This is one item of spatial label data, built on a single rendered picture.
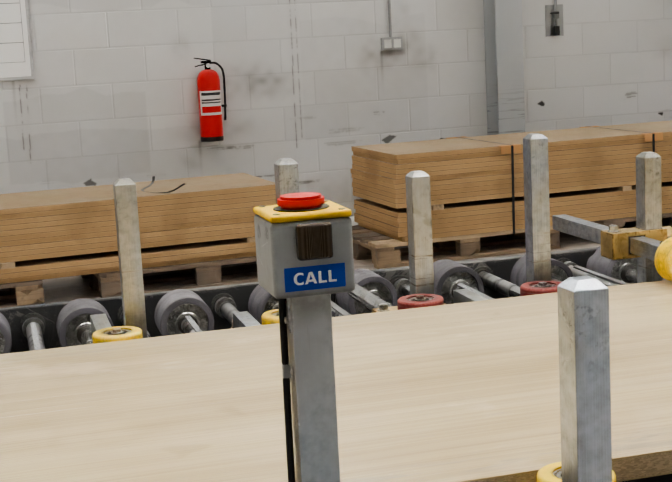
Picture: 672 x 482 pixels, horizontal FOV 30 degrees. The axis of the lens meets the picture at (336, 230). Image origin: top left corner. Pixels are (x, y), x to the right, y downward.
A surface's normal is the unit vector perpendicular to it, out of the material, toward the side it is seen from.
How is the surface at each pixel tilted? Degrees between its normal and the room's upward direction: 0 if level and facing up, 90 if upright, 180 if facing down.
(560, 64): 90
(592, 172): 90
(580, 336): 90
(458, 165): 90
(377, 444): 0
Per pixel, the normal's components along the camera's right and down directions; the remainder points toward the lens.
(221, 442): -0.05, -0.99
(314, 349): 0.27, 0.14
